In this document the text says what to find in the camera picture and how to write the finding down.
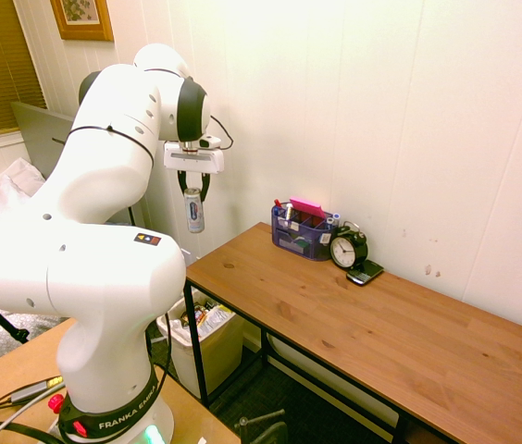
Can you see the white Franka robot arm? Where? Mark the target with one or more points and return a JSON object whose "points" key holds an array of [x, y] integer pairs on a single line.
{"points": [[80, 277]]}

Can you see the white trash bin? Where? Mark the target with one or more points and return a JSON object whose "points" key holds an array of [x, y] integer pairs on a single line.
{"points": [[217, 351]]}

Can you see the black alarm clock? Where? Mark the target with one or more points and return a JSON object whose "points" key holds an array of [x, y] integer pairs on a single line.
{"points": [[345, 250]]}

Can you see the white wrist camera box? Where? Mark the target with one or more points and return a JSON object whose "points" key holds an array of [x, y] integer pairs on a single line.
{"points": [[210, 142]]}

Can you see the red pen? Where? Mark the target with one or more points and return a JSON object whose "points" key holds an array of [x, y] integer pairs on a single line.
{"points": [[278, 204]]}

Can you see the blue mesh desk organizer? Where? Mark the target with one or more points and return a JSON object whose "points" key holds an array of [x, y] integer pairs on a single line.
{"points": [[302, 238]]}

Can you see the black metal clamp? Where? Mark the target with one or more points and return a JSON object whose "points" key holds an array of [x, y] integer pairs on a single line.
{"points": [[261, 430]]}

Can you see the black mobile phone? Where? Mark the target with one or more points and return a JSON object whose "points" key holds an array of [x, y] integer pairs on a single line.
{"points": [[365, 273]]}

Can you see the white plastic bag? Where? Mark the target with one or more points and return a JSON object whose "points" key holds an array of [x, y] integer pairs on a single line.
{"points": [[4, 194]]}

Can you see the pink sticky note pad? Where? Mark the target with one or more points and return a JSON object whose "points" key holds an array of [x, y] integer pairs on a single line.
{"points": [[307, 208]]}

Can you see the white marker blue cap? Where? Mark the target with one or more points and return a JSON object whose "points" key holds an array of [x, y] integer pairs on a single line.
{"points": [[335, 218]]}

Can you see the grey board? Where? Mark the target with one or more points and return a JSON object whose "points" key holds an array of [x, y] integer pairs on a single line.
{"points": [[43, 134]]}

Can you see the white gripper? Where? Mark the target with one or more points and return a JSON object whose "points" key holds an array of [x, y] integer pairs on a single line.
{"points": [[196, 162]]}

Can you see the silver drink can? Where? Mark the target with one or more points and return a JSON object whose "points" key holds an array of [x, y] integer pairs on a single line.
{"points": [[194, 213]]}

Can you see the wooden picture frame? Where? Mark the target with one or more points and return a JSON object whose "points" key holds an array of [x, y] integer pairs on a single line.
{"points": [[83, 32]]}

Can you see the red knob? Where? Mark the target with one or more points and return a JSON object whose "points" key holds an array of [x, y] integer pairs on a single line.
{"points": [[56, 404]]}

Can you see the rubbish wrappers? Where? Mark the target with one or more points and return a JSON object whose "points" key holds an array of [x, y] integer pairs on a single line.
{"points": [[212, 316]]}

